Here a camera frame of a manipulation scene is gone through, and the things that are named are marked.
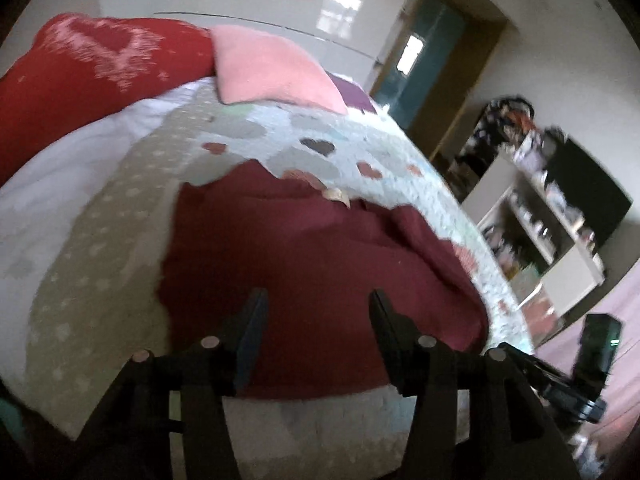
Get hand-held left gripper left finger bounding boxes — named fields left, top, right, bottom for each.
left=75, top=287, right=269, bottom=480

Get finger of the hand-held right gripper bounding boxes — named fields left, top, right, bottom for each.
left=505, top=344, right=576, bottom=393

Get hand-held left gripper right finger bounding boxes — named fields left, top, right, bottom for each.
left=369, top=288, right=583, bottom=480

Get maroon garment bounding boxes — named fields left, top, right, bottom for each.
left=157, top=160, right=491, bottom=401

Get cluttered white shelf unit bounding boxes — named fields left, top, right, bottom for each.
left=445, top=95, right=608, bottom=321

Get black television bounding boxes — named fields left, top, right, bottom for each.
left=545, top=132, right=633, bottom=253

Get heart print patchwork quilt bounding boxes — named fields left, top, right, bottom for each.
left=22, top=92, right=538, bottom=441

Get purple cloth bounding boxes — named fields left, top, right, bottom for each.
left=327, top=72, right=378, bottom=113

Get white bed sheet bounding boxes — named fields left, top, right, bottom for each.
left=0, top=77, right=216, bottom=396

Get pink pillow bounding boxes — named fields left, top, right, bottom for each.
left=209, top=25, right=349, bottom=115

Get teal door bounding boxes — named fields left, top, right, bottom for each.
left=372, top=0, right=468, bottom=131

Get red blanket with pink print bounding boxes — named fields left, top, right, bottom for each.
left=0, top=14, right=216, bottom=186

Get wooden door frame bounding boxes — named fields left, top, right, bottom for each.
left=367, top=0, right=506, bottom=161

